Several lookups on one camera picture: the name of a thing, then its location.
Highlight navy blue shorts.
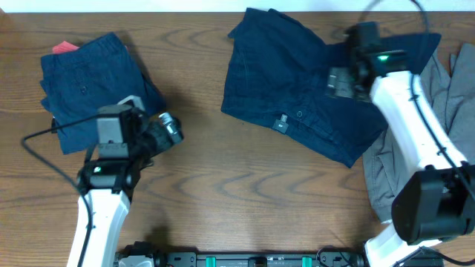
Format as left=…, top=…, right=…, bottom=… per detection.
left=220, top=7, right=442, bottom=169

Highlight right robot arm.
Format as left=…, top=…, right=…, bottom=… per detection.
left=327, top=50, right=474, bottom=266

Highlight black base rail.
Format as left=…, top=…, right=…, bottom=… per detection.
left=113, top=241, right=366, bottom=267

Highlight red folded garment underneath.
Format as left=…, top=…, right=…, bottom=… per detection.
left=52, top=41, right=79, bottom=54

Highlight folded navy shorts on left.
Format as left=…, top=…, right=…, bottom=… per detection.
left=39, top=32, right=167, bottom=156

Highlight grey shorts on right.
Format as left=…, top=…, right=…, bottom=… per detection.
left=363, top=43, right=474, bottom=224

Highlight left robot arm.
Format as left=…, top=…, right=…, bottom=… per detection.
left=68, top=111, right=183, bottom=266

